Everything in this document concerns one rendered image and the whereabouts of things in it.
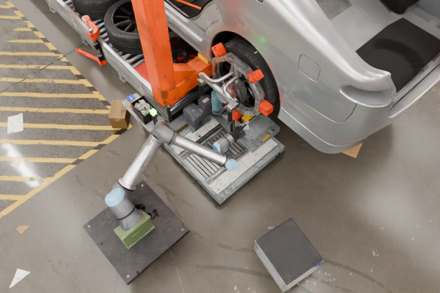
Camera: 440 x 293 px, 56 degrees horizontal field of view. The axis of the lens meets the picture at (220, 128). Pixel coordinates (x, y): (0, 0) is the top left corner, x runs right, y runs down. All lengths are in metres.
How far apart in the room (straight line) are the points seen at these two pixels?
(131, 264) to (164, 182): 0.89
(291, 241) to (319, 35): 1.56
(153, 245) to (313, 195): 1.48
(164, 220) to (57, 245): 0.98
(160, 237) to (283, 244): 0.94
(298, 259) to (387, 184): 1.26
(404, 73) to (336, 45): 1.25
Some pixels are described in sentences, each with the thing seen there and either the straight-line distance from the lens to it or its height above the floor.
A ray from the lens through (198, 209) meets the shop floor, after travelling 3.74.
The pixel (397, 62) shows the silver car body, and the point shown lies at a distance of 3.80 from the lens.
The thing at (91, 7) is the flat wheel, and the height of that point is 0.44.
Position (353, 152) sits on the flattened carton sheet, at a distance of 4.17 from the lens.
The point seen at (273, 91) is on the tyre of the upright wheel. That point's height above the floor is 0.97.
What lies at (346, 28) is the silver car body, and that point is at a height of 0.96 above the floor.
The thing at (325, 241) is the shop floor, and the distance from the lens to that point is 3.74.
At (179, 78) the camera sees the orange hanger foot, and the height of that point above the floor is 0.74.
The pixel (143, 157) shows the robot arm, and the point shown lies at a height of 0.69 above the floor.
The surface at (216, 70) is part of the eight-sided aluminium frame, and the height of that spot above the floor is 0.85.
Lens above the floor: 3.45
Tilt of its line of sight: 56 degrees down
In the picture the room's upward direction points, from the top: 1 degrees counter-clockwise
